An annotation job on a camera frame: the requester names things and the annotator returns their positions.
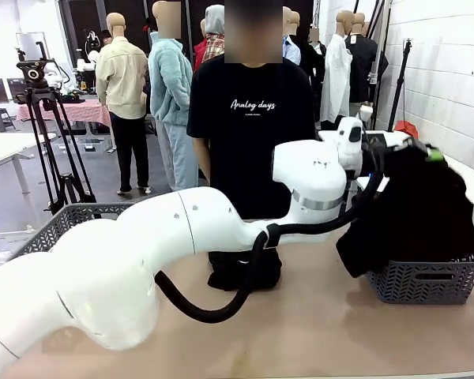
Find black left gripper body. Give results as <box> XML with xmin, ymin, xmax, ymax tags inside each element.
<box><xmin>393</xmin><ymin>135</ymin><xmax>431</xmax><ymax>158</ymax></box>

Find black trousers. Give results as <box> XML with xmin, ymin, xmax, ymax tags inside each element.
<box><xmin>335</xmin><ymin>148</ymin><xmax>474</xmax><ymax>280</ymax></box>

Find black shirt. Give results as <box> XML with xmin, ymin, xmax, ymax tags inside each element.
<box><xmin>207</xmin><ymin>250</ymin><xmax>283</xmax><ymax>292</ymax></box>

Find person's right forearm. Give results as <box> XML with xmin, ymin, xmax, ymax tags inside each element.
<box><xmin>192</xmin><ymin>137</ymin><xmax>211</xmax><ymax>186</ymax></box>

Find red cloth item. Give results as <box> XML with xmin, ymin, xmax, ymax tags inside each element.
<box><xmin>394</xmin><ymin>120</ymin><xmax>419</xmax><ymax>139</ymax></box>

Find black light stand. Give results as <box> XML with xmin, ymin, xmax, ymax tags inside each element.
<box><xmin>386</xmin><ymin>38</ymin><xmax>415</xmax><ymax>133</ymax></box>

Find mannequin in black shirt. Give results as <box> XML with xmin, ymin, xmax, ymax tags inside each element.
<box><xmin>345</xmin><ymin>13</ymin><xmax>390</xmax><ymax>131</ymax></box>

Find mannequin in white shirt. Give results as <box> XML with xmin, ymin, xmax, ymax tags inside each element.
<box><xmin>319</xmin><ymin>10</ymin><xmax>355</xmax><ymax>131</ymax></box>

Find mannequin in black jacket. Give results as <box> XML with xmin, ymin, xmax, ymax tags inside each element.
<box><xmin>298</xmin><ymin>27</ymin><xmax>328</xmax><ymax>129</ymax></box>

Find grey plastic basket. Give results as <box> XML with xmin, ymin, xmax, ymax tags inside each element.
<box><xmin>7</xmin><ymin>202</ymin><xmax>139</xmax><ymax>261</ymax></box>
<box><xmin>365</xmin><ymin>252</ymin><xmax>474</xmax><ymax>305</ymax></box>

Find mannequin in blue shirt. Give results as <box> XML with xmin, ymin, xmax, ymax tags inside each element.
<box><xmin>282</xmin><ymin>6</ymin><xmax>303</xmax><ymax>66</ymax></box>

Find person in black t-shirt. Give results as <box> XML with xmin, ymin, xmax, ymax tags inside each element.
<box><xmin>186</xmin><ymin>0</ymin><xmax>317</xmax><ymax>220</ymax></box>

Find mannequin in plaid hoodie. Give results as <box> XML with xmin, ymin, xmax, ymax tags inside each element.
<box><xmin>201</xmin><ymin>4</ymin><xmax>226</xmax><ymax>64</ymax></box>

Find mannequin in red top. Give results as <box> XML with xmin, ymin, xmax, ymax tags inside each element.
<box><xmin>193</xmin><ymin>19</ymin><xmax>207</xmax><ymax>71</ymax></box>

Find mannequin in blue fleece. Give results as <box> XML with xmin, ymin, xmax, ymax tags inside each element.
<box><xmin>148</xmin><ymin>0</ymin><xmax>201</xmax><ymax>193</ymax></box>

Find mannequin in cream shirt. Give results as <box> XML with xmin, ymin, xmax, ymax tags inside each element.
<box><xmin>96</xmin><ymin>12</ymin><xmax>150</xmax><ymax>195</ymax></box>

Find red checkered tablecloth table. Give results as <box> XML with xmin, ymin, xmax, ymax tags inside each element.
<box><xmin>16</xmin><ymin>98</ymin><xmax>112</xmax><ymax>128</ymax></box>

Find white side table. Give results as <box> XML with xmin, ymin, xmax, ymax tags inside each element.
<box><xmin>0</xmin><ymin>132</ymin><xmax>58</xmax><ymax>194</ymax></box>

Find grey step stool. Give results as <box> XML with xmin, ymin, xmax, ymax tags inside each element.
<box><xmin>0</xmin><ymin>108</ymin><xmax>16</xmax><ymax>133</ymax></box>

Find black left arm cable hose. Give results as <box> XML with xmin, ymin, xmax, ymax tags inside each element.
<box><xmin>154</xmin><ymin>145</ymin><xmax>389</xmax><ymax>325</ymax></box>

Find black camera tripod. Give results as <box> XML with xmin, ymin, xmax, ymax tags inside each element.
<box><xmin>15</xmin><ymin>78</ymin><xmax>98</xmax><ymax>214</ymax></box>

